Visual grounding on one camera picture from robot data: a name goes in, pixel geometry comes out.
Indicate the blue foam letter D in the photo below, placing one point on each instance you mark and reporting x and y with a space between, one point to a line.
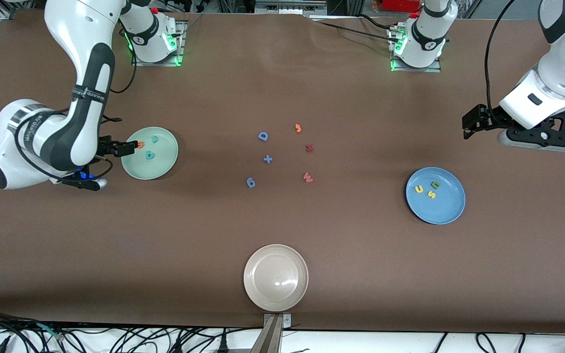
262 137

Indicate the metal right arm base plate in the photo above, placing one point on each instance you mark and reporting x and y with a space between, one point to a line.
179 44

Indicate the aluminium frame rail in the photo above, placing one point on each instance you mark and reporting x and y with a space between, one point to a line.
287 7

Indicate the red foam letter W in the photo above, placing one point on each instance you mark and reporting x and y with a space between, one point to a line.
307 178

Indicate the beige plate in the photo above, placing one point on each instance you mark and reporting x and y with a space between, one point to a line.
275 278

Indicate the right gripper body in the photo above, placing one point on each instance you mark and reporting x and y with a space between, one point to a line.
106 147

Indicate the blue plate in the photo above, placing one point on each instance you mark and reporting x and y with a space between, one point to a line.
447 206

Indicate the pale green plate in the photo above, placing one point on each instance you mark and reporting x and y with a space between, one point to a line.
162 164

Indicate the blue foam digit six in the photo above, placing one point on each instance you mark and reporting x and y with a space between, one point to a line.
250 183

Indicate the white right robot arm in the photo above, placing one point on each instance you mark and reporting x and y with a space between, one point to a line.
81 29

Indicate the brown table cover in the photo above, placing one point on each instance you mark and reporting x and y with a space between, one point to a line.
410 274

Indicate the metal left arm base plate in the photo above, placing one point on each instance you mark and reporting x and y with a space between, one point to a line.
410 70

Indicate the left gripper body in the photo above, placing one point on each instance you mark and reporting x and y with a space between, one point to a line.
488 120

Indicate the grey metal strip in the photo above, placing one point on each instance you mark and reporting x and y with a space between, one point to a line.
336 17

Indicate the black power plug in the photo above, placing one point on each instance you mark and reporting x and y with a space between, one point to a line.
222 345

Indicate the red box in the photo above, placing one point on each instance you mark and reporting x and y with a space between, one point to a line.
400 5

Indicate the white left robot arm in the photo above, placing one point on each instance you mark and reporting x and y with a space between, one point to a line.
427 39

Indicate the aluminium camera mount post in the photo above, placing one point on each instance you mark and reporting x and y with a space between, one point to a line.
270 338

